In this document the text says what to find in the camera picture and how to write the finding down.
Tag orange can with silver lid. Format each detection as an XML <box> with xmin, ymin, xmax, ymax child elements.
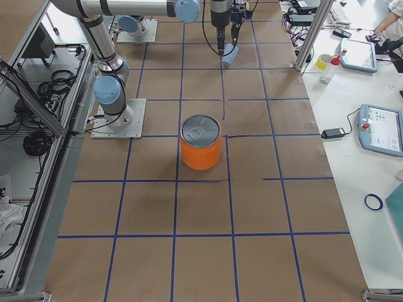
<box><xmin>180</xmin><ymin>114</ymin><xmax>222</xmax><ymax>171</ymax></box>

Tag blue tape ring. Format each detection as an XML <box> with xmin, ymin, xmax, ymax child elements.
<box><xmin>364</xmin><ymin>194</ymin><xmax>383</xmax><ymax>211</ymax></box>

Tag black smartphone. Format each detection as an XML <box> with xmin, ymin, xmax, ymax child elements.
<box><xmin>332</xmin><ymin>28</ymin><xmax>351</xmax><ymax>38</ymax></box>

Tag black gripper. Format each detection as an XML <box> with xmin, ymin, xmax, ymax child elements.
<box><xmin>210</xmin><ymin>0</ymin><xmax>230</xmax><ymax>54</ymax></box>

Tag aluminium frame post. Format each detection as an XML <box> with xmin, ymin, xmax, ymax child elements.
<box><xmin>294</xmin><ymin>0</ymin><xmax>333</xmax><ymax>72</ymax></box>

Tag yellow tape roll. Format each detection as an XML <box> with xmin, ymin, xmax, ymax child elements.
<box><xmin>315</xmin><ymin>53</ymin><xmax>332</xmax><ymax>70</ymax></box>

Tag light blue plastic cup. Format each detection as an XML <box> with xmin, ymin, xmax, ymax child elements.
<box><xmin>221</xmin><ymin>43</ymin><xmax>239</xmax><ymax>68</ymax></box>

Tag black power adapter brick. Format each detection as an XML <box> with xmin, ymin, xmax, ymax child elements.
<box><xmin>321</xmin><ymin>128</ymin><xmax>346</xmax><ymax>140</ymax></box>

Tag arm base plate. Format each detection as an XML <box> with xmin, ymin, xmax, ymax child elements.
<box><xmin>116</xmin><ymin>19</ymin><xmax>158</xmax><ymax>44</ymax></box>
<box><xmin>91</xmin><ymin>99</ymin><xmax>147</xmax><ymax>139</ymax></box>

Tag teach pendant near tape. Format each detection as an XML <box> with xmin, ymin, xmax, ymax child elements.
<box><xmin>339</xmin><ymin>38</ymin><xmax>378</xmax><ymax>73</ymax></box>

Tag red capped squeeze bottle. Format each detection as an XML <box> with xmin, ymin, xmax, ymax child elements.
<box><xmin>320</xmin><ymin>53</ymin><xmax>341</xmax><ymax>84</ymax></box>

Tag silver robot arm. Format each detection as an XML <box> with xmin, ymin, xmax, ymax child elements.
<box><xmin>118</xmin><ymin>15</ymin><xmax>149</xmax><ymax>37</ymax></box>
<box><xmin>53</xmin><ymin>1</ymin><xmax>205</xmax><ymax>137</ymax></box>

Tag teach pendant far side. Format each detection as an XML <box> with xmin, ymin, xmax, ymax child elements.
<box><xmin>358</xmin><ymin>104</ymin><xmax>402</xmax><ymax>157</ymax></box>

